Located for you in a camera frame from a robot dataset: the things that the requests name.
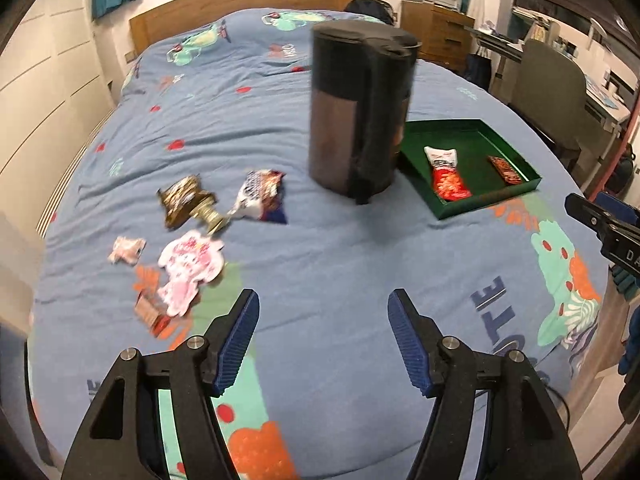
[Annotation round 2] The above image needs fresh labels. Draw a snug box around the red spicy snack packet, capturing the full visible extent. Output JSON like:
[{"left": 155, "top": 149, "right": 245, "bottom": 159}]
[{"left": 488, "top": 156, "right": 523, "bottom": 185}]

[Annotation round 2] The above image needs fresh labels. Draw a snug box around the tall red white snack pouch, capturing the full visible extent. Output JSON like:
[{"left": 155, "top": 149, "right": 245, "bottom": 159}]
[{"left": 423, "top": 146, "right": 472, "bottom": 202}]

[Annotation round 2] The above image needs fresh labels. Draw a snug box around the brown gold snack packet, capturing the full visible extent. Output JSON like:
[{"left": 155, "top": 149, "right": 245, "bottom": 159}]
[{"left": 156, "top": 174, "right": 218, "bottom": 230}]

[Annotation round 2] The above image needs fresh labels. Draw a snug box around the blue white wafer packet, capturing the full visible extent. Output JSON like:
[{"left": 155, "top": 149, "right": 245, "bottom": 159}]
[{"left": 228, "top": 169, "right": 288, "bottom": 224}]

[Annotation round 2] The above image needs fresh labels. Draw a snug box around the blue gloved right hand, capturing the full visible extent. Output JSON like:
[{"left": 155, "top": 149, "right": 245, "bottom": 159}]
[{"left": 596, "top": 192, "right": 639, "bottom": 375}]

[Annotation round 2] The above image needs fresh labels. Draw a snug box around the small red brown candy packet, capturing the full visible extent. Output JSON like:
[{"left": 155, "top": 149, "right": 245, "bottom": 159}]
[{"left": 134, "top": 290, "right": 171, "bottom": 338}]

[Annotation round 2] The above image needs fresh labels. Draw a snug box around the grey office chair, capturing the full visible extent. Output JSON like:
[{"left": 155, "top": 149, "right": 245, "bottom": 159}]
[{"left": 509, "top": 39, "right": 602, "bottom": 171}]

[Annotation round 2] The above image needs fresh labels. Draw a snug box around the white desk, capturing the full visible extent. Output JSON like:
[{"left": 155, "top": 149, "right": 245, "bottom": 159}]
[{"left": 470, "top": 24, "right": 633, "bottom": 126}]

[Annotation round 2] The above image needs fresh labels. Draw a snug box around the green tray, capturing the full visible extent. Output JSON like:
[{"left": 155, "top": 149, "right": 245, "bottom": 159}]
[{"left": 397, "top": 119, "right": 541, "bottom": 220}]

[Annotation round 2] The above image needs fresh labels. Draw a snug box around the small pink snack packet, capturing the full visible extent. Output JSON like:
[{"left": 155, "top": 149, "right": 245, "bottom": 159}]
[{"left": 107, "top": 236, "right": 146, "bottom": 266}]

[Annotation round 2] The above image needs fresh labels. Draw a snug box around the pink white candy bag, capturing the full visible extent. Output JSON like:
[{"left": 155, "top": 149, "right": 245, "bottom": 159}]
[{"left": 157, "top": 230, "right": 224, "bottom": 318}]

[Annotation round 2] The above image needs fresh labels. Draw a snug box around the wooden drawer cabinet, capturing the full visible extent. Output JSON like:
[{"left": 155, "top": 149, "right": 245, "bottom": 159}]
[{"left": 400, "top": 0, "right": 474, "bottom": 75}]

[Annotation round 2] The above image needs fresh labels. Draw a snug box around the small olive gold packet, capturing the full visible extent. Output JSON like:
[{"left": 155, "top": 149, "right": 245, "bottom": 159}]
[{"left": 192, "top": 200, "right": 229, "bottom": 236}]

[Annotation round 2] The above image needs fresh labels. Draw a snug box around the blue cartoon bedspread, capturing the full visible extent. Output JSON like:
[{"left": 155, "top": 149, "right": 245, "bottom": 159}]
[{"left": 29, "top": 9, "right": 608, "bottom": 479}]

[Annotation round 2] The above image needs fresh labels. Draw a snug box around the black cylindrical bin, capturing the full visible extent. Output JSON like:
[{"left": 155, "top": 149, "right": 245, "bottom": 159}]
[{"left": 308, "top": 20, "right": 421, "bottom": 205}]

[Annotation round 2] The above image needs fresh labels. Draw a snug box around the black bag beside bed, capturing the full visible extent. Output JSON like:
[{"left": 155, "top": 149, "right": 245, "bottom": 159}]
[{"left": 344, "top": 0, "right": 396, "bottom": 26}]

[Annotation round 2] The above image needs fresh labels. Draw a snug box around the white wardrobe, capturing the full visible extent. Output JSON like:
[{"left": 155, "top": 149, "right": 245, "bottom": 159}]
[{"left": 1, "top": 0, "right": 114, "bottom": 240}]

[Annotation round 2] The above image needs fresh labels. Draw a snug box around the wooden headboard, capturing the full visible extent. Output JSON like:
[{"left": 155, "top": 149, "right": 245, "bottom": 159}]
[{"left": 129, "top": 0, "right": 350, "bottom": 54}]

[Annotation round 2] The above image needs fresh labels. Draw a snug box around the black cable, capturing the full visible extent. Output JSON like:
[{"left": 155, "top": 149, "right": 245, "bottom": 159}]
[{"left": 544, "top": 383, "right": 572, "bottom": 430}]

